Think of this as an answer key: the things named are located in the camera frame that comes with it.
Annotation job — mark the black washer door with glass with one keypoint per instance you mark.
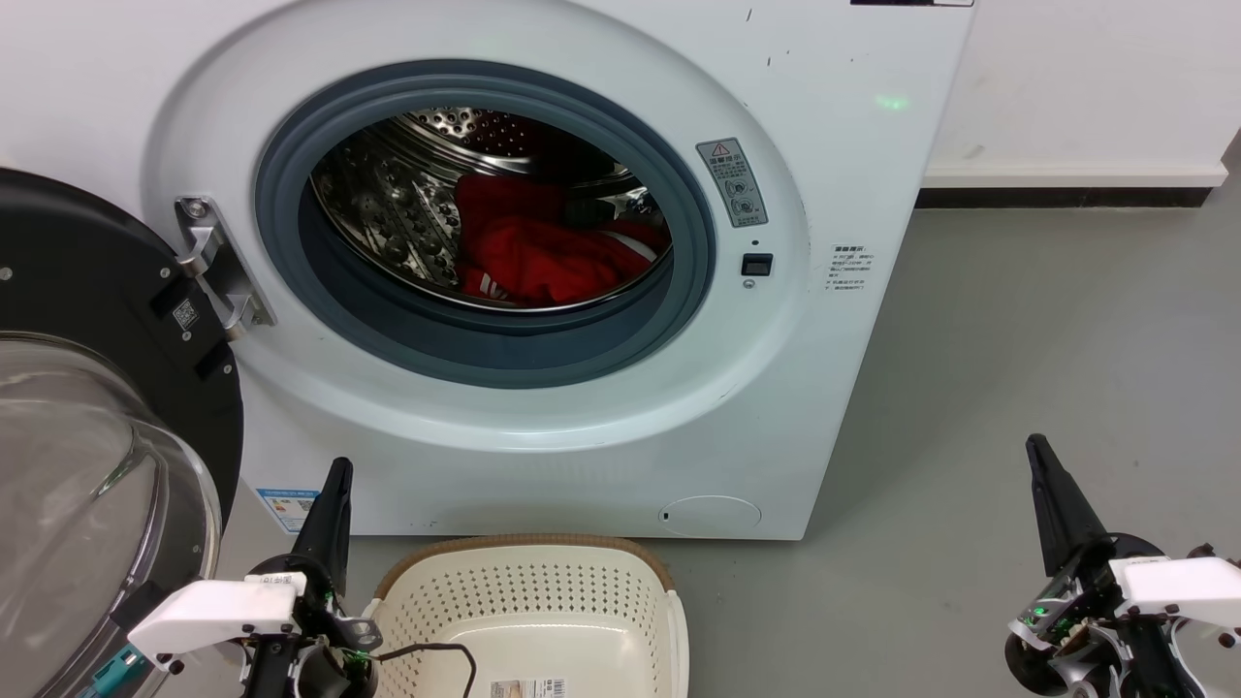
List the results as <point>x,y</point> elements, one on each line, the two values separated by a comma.
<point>87,271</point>

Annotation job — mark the small QR sticker on door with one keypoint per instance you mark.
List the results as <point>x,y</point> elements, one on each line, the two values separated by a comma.
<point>186,315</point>

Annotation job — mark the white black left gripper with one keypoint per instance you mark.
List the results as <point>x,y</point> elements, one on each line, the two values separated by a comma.
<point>213,611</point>

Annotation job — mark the grey rubber door gasket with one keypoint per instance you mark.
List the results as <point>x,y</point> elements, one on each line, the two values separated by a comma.
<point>485,349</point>

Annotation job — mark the stainless steel washing machine drum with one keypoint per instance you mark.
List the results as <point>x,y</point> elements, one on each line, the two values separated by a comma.
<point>388,213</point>

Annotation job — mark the red garment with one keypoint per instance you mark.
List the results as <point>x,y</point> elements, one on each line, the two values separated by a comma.
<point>543,262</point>

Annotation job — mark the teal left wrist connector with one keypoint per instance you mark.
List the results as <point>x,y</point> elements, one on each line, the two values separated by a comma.
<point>114,674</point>

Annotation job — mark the cream perforated laundry basket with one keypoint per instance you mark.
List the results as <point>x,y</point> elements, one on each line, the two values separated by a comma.
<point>543,601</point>

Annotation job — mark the grey warning sticker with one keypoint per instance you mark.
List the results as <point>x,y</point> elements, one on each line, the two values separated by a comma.
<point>732,184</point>

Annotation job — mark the small white text sticker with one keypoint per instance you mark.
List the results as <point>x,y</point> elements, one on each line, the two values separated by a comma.
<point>849,269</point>

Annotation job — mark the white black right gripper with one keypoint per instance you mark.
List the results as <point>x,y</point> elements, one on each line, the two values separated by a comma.
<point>1183,586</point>

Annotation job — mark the black baseboard strip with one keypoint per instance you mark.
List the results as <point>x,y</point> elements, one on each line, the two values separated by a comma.
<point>1057,198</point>

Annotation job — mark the white front-load washing machine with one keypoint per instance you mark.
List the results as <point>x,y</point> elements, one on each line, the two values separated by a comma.
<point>824,388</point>

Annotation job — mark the black door latch socket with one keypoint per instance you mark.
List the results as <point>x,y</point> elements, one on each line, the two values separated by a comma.
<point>757,265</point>

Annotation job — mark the blue energy label sticker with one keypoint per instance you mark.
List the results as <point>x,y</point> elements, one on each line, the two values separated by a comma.
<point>286,509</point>

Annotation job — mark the silver metal door hinge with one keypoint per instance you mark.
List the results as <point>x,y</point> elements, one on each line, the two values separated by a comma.
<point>218,262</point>

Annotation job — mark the white printed barcode label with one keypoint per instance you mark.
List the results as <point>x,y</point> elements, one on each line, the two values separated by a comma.
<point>528,689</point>

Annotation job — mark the round drain filter cover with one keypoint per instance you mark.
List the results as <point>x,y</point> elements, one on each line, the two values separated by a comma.
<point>710,516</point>

